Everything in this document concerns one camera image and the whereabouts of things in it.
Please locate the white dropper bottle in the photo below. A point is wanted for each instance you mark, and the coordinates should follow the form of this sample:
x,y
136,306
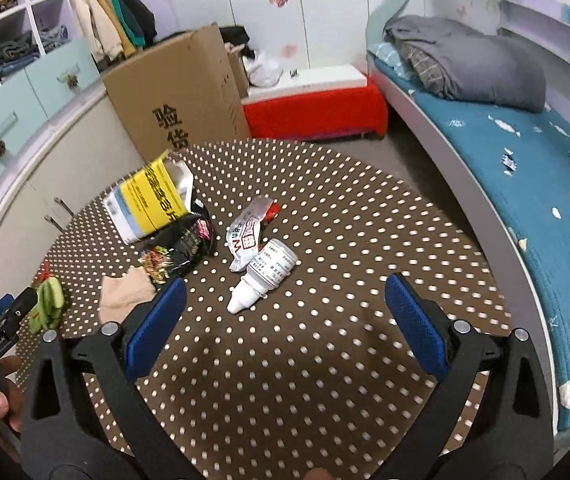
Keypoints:
x,y
265,275

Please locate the blue striped pillow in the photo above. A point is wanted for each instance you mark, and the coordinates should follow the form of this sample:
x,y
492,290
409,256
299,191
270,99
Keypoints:
x,y
382,55

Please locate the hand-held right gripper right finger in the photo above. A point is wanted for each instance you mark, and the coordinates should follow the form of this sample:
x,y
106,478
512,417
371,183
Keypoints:
x,y
415,325

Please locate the white wardrobe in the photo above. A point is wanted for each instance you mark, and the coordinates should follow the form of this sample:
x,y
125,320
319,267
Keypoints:
x,y
245,0

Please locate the black clothing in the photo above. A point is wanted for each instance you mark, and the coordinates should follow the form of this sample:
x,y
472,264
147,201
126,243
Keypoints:
x,y
235,35

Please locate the teal bunk bed frame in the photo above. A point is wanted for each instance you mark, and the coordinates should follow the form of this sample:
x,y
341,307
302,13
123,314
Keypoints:
x,y
380,10

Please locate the mustard hanging garment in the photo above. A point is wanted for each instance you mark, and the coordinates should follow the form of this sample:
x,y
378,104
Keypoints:
x,y
127,47

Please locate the cream hanging jacket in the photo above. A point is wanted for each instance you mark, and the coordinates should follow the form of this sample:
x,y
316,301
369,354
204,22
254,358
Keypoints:
x,y
85,15

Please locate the beige paper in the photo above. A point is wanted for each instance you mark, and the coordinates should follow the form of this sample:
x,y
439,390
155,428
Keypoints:
x,y
125,295

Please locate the grey duvet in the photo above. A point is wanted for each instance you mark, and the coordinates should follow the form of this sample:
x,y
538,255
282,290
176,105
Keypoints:
x,y
490,65

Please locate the green hanging garment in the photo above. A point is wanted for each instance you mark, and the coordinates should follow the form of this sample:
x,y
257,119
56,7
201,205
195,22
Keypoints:
x,y
132,35

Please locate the person's right hand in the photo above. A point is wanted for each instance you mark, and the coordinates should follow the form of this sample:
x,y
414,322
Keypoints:
x,y
321,475

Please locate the white sachet with red print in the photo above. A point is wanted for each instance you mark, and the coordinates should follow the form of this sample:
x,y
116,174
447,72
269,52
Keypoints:
x,y
245,240

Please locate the black snack packet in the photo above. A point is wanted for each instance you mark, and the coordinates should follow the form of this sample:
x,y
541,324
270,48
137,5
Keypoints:
x,y
185,245

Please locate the dark folded clothes stack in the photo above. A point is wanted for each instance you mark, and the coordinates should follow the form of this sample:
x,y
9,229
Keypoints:
x,y
12,51

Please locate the red covered bench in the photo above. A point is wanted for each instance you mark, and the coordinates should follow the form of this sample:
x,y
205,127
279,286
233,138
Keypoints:
x,y
315,116

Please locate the white plastic bag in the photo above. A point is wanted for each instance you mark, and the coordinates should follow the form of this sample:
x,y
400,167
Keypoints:
x,y
265,70

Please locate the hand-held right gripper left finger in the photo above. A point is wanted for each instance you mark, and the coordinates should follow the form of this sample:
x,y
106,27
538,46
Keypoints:
x,y
157,325

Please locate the pine cone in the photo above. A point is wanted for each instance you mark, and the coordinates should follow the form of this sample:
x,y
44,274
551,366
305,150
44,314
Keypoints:
x,y
0,147
71,82

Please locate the white board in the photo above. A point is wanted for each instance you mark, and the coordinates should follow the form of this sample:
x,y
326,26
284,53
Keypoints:
x,y
315,82

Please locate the small pink butterfly sticker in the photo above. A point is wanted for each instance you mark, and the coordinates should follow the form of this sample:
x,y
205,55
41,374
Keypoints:
x,y
289,51

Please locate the yellow and white box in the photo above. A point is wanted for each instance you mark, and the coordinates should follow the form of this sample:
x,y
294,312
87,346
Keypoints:
x,y
150,200

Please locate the blue printed mattress sheet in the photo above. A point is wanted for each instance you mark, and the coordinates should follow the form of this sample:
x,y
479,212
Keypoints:
x,y
515,185

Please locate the green and red wrapper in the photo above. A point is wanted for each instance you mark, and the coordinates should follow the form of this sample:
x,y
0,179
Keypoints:
x,y
47,305

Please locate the black hanging jacket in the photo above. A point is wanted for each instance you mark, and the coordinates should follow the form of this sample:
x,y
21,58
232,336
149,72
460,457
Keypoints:
x,y
137,5

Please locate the large cardboard box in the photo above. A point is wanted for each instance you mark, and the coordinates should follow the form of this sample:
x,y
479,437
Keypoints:
x,y
180,90

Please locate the white curved cabinet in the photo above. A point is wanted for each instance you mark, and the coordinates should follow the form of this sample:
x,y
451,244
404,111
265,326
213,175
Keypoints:
x,y
65,160

